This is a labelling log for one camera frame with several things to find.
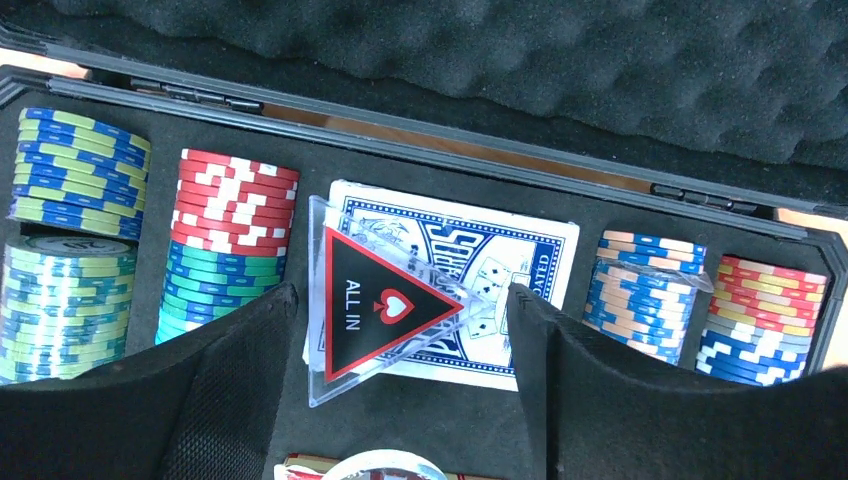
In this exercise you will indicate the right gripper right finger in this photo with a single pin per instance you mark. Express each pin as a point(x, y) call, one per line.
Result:
point(598, 409)

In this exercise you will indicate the clear acrylic dealer button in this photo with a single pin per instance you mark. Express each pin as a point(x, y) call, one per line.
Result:
point(385, 464)

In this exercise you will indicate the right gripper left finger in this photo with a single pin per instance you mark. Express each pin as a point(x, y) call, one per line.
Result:
point(200, 406)

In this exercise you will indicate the blue playing card box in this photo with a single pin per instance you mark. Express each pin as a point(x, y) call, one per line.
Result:
point(484, 249)

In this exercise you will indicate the blue purple chip stack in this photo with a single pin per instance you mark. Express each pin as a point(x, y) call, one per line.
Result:
point(760, 323)

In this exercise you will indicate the black poker set case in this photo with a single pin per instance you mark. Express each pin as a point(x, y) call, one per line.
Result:
point(676, 118)

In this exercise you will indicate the green chip stack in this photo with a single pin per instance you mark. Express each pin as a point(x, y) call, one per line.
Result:
point(79, 193)

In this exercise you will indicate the red playing card box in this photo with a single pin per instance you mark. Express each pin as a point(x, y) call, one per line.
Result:
point(303, 466)

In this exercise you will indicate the triangular all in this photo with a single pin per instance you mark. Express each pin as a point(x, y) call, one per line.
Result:
point(372, 301)

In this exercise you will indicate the red blue chip stack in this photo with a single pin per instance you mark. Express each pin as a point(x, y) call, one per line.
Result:
point(229, 235)

